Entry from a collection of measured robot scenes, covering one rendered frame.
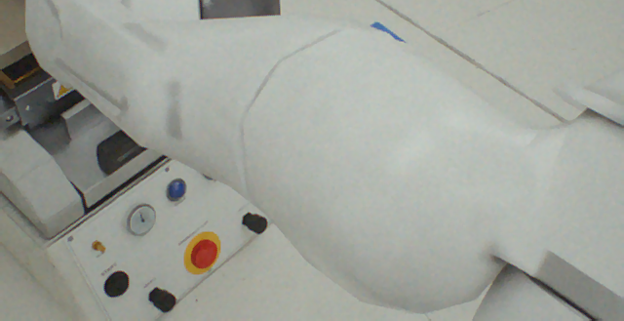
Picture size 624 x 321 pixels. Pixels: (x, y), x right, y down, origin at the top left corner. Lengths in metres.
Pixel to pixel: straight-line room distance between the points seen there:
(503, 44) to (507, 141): 1.16
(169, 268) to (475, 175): 0.78
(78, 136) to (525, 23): 0.88
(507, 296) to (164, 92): 0.19
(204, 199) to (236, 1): 0.50
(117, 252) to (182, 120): 0.59
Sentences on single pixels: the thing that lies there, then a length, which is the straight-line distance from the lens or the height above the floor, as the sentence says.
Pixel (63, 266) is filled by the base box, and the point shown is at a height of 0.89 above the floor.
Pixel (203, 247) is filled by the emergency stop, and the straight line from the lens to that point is 1.05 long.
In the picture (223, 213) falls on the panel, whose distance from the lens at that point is 1.06.
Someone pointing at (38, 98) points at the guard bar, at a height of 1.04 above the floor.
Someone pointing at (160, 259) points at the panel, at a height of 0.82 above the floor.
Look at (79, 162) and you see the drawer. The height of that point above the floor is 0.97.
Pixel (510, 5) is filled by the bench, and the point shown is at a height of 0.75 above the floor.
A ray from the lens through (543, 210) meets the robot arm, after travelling 0.31.
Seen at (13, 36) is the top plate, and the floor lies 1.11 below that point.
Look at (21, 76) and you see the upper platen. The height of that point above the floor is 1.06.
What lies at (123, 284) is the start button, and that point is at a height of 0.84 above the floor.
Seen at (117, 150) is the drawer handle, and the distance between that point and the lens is 0.90.
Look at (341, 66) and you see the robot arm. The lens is 0.33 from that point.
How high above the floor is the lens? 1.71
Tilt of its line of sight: 51 degrees down
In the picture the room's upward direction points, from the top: 8 degrees clockwise
